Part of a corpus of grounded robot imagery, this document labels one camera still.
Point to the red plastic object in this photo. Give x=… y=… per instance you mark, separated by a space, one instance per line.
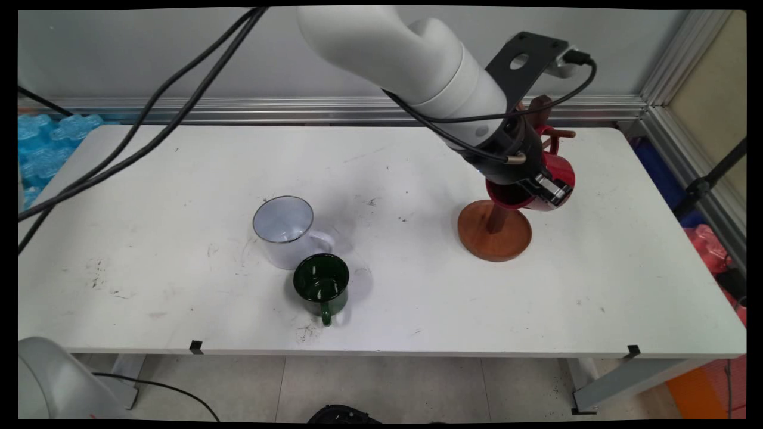
x=706 y=247

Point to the orange box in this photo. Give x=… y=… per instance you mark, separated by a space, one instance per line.
x=694 y=393

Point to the angled aluminium frame profile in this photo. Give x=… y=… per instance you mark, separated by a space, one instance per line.
x=672 y=65

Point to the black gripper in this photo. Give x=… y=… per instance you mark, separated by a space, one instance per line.
x=518 y=138

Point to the white enamel mug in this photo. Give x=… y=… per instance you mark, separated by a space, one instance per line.
x=283 y=220

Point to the white rounded plastic housing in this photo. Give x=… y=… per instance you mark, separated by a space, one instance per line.
x=47 y=381

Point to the grey table leg with foot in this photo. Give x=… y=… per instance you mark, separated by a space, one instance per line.
x=620 y=381

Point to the blue bubble wrap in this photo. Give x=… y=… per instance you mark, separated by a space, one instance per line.
x=42 y=149

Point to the black object on floor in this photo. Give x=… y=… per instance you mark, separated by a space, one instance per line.
x=343 y=415

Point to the wooden mug tree stand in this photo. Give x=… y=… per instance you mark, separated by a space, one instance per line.
x=495 y=238

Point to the black object beside table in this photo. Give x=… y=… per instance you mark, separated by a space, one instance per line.
x=732 y=286

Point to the horizontal aluminium frame rail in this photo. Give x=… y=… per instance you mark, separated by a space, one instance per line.
x=298 y=110

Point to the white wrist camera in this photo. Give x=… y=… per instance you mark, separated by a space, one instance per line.
x=563 y=70

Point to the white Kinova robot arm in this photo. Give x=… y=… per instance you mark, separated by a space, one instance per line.
x=387 y=47

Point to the red ceramic mug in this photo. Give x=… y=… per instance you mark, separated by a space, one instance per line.
x=563 y=170

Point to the black tape tab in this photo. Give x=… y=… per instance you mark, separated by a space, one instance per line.
x=196 y=347
x=633 y=351

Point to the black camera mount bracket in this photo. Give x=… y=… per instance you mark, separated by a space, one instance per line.
x=539 y=47

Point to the blue plastic bin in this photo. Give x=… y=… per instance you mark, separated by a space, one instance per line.
x=656 y=170

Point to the dark green enamel mug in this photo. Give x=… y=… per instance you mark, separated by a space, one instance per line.
x=322 y=280

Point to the black tripod stand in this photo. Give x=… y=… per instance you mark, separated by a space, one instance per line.
x=698 y=186

